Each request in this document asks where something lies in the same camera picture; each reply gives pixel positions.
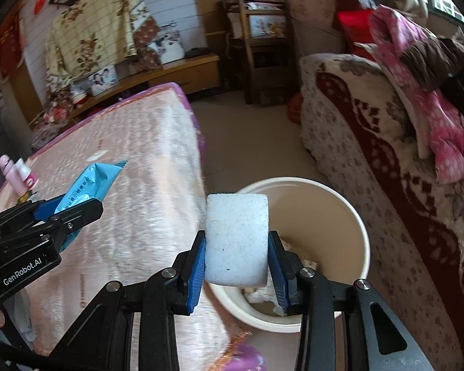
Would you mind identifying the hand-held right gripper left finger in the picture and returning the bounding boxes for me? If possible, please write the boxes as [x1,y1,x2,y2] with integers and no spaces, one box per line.
[56,231,207,371]

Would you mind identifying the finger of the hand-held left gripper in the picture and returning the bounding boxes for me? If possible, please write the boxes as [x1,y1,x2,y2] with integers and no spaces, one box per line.
[0,196,68,236]
[0,200,104,256]

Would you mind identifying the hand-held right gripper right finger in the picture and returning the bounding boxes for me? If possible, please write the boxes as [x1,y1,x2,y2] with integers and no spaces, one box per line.
[268,231,426,371]

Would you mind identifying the blue wipes packet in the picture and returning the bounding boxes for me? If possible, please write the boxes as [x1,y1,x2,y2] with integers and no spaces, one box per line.
[54,160,130,254]

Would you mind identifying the white foam block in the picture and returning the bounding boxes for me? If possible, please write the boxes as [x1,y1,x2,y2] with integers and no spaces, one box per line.
[204,191,270,287]

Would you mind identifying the white plastic bucket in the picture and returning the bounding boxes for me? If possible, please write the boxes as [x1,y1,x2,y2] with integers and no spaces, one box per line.
[207,177,372,333]

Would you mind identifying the small white bottle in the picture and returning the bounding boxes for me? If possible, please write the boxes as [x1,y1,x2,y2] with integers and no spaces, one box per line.
[15,158,38,189]

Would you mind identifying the small pink bottle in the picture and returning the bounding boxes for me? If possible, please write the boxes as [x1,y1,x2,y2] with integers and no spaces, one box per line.
[0,155,26,196]

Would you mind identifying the bed with pink blanket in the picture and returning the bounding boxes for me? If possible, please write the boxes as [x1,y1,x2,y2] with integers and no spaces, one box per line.
[0,82,271,371]

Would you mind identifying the pink artificial flowers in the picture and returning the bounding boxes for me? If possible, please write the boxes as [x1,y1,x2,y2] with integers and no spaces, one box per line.
[42,102,68,124]

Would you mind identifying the framed photo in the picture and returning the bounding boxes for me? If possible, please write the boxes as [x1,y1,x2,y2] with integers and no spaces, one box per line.
[88,66,119,96]

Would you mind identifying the sofa with floral blanket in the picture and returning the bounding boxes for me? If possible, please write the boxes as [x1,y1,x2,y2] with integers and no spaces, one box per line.
[298,53,464,371]

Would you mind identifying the red bag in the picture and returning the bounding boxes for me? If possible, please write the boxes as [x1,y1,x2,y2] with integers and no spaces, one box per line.
[286,95,304,124]

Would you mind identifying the wooden cabinet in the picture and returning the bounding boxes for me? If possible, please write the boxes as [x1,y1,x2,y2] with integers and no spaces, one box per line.
[27,53,222,132]

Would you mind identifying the yellow floral cloth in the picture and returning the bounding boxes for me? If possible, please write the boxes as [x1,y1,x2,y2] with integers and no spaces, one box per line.
[44,0,149,82]

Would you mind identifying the brown patterned cloth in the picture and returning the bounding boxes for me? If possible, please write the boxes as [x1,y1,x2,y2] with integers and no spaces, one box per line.
[133,17,163,68]

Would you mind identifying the white printed bag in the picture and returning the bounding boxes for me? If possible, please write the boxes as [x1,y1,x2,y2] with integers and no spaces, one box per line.
[151,23,185,64]

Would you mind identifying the pink floral garment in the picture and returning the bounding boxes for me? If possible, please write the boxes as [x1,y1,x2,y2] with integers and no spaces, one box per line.
[369,6,464,184]

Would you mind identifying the wooden chair rack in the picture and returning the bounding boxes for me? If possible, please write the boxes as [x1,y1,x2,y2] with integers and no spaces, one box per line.
[220,0,298,105]

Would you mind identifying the red cloth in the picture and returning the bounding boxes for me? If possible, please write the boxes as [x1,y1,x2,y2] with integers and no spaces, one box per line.
[336,10,376,60]

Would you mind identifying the brown garment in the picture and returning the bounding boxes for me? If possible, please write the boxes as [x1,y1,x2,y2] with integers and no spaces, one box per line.
[400,36,464,91]

